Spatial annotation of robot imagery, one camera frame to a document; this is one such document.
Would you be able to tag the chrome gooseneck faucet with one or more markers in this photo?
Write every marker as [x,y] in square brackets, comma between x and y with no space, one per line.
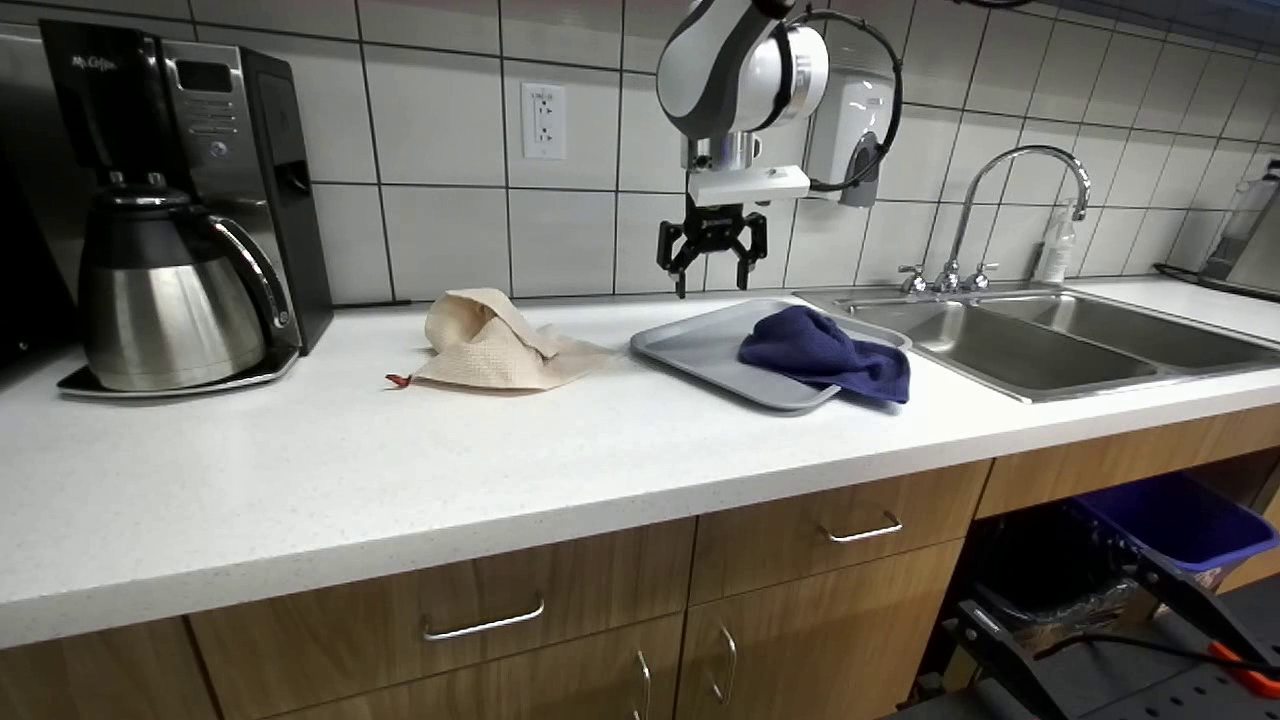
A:
[1012,155]

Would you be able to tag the black coffee maker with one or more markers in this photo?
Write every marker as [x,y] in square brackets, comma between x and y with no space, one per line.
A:
[233,121]

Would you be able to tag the blue plastic bin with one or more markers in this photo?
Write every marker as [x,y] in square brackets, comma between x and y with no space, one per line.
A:
[1180,522]

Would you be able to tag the silver countertop appliance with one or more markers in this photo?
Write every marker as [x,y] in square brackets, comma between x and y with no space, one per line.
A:
[1241,241]

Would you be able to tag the wooden base cabinet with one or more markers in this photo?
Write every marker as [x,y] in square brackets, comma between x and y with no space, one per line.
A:
[601,624]

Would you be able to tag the stainless steel coffee carafe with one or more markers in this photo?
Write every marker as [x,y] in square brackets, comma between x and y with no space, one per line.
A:
[167,312]

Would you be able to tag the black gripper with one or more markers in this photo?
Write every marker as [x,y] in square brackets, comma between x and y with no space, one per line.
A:
[716,221]

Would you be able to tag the white wall power outlet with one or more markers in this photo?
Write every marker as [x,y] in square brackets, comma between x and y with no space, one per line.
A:
[547,121]

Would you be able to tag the blue wall cabinet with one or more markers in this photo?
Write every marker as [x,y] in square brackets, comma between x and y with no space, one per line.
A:
[1174,22]

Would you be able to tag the clear dish soap bottle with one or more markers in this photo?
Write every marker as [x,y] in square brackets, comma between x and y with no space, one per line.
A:
[1052,253]

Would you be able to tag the gray plastic tray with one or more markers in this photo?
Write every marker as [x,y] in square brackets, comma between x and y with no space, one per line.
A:
[693,350]

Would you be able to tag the stainless steel sink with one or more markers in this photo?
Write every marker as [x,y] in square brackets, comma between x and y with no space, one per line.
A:
[1065,344]

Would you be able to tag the black robot stand frame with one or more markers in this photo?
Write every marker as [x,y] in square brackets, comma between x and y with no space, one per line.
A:
[1024,665]

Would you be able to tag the white wall soap dispenser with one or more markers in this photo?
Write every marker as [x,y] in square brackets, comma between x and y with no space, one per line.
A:
[854,126]

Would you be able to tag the cream tea towel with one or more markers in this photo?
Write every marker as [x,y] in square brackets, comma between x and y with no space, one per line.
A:
[487,344]

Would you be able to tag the black microwave oven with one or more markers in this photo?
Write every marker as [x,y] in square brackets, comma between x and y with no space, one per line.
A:
[27,267]

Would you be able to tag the blue tea towel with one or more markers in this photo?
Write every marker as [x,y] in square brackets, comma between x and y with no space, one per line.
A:
[820,355]

